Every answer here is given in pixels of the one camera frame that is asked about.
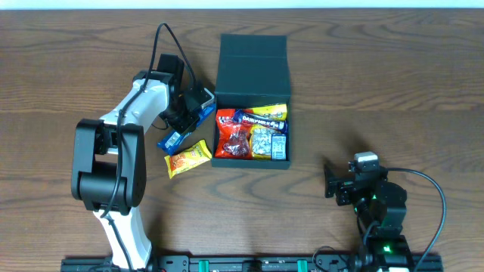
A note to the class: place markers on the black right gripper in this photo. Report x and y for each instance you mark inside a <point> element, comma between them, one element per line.
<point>345,187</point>

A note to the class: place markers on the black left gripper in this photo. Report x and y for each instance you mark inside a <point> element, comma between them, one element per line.
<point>185,122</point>

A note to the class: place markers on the long blue snack bar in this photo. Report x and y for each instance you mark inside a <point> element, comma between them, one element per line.
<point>171,143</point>

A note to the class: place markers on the red Hacks candy bag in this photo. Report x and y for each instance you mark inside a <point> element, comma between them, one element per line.
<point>233,136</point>

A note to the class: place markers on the dark blue Cadbury chocolate bar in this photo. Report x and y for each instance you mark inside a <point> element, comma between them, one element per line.
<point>252,119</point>

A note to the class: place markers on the yellow Hacks candy bag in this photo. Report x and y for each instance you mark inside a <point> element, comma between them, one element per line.
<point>260,136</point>

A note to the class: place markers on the small dark blue box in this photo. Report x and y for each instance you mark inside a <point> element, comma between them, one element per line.
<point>278,147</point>

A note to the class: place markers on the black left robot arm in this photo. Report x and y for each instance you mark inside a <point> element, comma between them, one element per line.
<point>109,171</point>

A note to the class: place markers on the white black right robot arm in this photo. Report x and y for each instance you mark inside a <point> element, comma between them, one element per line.
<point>380,211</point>

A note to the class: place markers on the yellow orange snack packet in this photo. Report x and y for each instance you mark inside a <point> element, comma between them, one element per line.
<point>188,159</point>

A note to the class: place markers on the dark green open box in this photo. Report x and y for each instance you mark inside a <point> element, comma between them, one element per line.
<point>253,72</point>

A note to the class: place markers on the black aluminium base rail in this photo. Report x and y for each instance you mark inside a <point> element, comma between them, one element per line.
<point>182,263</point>

